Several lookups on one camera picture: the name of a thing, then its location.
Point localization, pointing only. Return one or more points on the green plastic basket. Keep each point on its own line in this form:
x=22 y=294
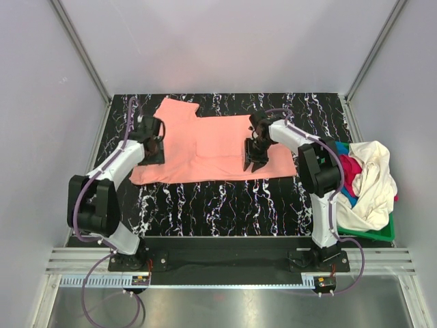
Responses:
x=372 y=232

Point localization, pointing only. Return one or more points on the aluminium frame post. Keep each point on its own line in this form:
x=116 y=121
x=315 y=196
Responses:
x=379 y=42
x=74 y=37

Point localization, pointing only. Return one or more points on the small controller board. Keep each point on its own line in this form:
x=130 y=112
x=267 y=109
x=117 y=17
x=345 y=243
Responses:
x=140 y=280
x=327 y=282

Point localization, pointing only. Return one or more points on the cream white t-shirt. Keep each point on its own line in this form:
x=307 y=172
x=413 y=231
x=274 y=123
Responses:
x=368 y=191

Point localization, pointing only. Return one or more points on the blue t-shirt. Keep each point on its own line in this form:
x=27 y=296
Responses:
x=342 y=148

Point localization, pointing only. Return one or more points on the slotted cable duct rail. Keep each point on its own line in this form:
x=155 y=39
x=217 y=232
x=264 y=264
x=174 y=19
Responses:
x=295 y=282

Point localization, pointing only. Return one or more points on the magenta t-shirt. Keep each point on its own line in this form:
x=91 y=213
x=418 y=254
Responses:
x=351 y=169

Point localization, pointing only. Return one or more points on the right aluminium frame post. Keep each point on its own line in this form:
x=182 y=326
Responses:
x=379 y=42

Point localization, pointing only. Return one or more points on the salmon pink t-shirt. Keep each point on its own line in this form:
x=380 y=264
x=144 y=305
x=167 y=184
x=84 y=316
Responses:
x=202 y=149

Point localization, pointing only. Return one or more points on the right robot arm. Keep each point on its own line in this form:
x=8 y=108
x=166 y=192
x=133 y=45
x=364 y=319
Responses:
x=322 y=177

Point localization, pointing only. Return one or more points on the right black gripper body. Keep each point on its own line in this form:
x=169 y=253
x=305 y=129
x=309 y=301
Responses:
x=257 y=149

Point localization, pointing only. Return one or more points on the left small controller board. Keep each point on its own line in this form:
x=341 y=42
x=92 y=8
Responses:
x=140 y=280

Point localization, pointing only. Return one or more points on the right small controller board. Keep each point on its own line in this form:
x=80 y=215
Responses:
x=327 y=282

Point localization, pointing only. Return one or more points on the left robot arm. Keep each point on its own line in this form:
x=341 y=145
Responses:
x=93 y=207

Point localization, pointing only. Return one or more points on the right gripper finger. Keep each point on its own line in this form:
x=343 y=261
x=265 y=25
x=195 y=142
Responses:
x=246 y=165
x=257 y=165

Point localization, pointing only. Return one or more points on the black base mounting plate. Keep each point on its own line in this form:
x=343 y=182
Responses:
x=228 y=256

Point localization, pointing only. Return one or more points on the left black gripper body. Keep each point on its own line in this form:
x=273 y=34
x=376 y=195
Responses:
x=157 y=158

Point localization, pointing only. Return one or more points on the left aluminium frame post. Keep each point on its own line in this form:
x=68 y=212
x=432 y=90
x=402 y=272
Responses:
x=74 y=37

